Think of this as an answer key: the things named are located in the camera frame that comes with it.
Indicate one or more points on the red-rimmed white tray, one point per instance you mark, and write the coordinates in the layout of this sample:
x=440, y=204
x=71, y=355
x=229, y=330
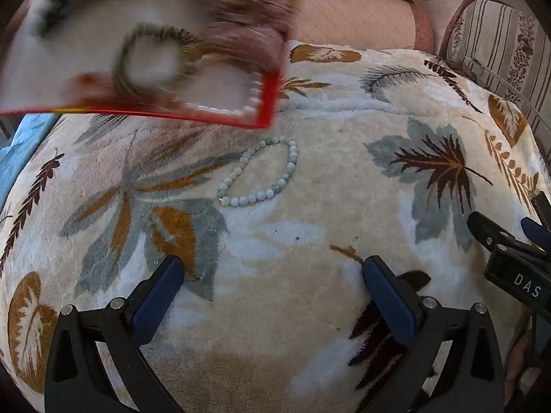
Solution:
x=64, y=64

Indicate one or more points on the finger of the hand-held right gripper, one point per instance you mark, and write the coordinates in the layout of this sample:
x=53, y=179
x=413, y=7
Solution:
x=538, y=232
x=488, y=230

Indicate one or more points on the leaf print fleece blanket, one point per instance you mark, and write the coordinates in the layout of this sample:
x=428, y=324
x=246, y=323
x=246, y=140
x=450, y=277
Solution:
x=335, y=189

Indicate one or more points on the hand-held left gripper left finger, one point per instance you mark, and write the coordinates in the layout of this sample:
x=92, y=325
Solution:
x=159, y=292

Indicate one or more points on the pink quilted sofa cushion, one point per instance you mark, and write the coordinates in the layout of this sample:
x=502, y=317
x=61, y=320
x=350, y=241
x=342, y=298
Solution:
x=353, y=17

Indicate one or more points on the mauve striped scrunchie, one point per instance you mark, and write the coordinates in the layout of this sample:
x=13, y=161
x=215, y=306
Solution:
x=254, y=38

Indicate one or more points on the striped floral sofa armrest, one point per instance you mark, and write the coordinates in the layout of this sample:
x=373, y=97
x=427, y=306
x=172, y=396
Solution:
x=499, y=38

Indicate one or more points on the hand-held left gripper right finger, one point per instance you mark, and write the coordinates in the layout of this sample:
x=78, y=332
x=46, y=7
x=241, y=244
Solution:
x=387, y=297

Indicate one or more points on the person's right forearm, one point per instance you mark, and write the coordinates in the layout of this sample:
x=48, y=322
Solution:
x=523, y=365

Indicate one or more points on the blue cloth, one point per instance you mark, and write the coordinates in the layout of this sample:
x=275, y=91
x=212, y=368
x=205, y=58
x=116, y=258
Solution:
x=21, y=146

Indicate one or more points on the brown furry scrunchie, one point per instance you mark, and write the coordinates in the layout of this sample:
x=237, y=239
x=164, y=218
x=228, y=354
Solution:
x=122, y=64

